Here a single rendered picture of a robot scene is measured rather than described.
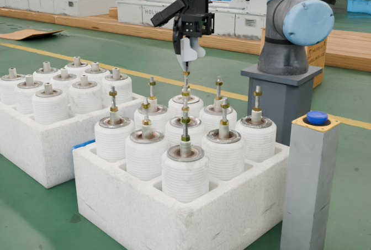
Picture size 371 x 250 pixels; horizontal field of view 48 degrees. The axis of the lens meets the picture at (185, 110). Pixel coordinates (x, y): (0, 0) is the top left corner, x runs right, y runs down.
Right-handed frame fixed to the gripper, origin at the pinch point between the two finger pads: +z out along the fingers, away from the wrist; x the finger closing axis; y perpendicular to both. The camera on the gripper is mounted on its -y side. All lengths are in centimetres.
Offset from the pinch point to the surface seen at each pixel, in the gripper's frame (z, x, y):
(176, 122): 9.3, -15.9, 7.5
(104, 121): 9.1, -24.5, -7.2
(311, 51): 14, 103, 8
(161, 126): 12.3, -13.9, 1.8
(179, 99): 9.5, -0.6, -1.0
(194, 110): 11.0, -2.5, 4.8
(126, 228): 28.8, -33.7, 5.3
